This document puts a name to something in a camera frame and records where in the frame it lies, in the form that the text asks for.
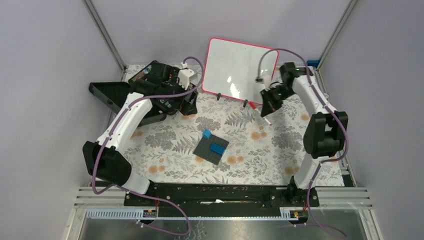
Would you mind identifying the dark blue lego brick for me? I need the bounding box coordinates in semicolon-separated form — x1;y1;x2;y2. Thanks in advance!
209;143;226;156

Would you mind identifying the red whiteboard marker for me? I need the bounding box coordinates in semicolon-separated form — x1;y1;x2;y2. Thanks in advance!
248;101;273;126

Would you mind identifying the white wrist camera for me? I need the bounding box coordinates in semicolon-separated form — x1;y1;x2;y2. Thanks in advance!
177;62;197;90
255;75;272;89

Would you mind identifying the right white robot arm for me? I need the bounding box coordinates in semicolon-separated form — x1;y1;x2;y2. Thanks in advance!
255;62;349;206

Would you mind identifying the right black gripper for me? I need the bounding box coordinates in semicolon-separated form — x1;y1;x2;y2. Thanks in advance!
260;84;296;118

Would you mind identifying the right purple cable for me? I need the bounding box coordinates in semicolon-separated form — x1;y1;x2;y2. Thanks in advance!
256;48;350;240

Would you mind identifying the aluminium frame rail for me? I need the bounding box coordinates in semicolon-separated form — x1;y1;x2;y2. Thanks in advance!
82;0;127;72

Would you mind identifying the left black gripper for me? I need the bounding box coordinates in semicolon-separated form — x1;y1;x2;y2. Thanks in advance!
162;75;198;115

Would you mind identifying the purple cable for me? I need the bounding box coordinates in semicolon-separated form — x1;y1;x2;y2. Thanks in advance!
91;56;206;237
256;48;350;240

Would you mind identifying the blue corner bracket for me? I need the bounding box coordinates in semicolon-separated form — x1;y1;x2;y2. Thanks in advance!
306;60;320;68

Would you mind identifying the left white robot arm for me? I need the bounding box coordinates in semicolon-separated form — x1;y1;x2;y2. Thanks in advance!
82;57;203;206

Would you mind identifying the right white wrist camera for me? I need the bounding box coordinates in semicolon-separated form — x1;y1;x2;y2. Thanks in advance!
255;75;272;89

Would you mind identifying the light blue lego brick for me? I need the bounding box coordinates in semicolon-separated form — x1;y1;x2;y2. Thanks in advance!
202;129;212;139

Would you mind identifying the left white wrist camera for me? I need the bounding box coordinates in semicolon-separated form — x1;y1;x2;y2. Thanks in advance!
177;62;197;90

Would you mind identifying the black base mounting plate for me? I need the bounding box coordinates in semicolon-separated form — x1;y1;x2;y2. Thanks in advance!
124;182;320;218

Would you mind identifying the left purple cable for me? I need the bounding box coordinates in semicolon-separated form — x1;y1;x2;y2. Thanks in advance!
91;56;206;237

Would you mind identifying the pink framed whiteboard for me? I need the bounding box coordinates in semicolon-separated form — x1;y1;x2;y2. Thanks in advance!
202;37;279;105

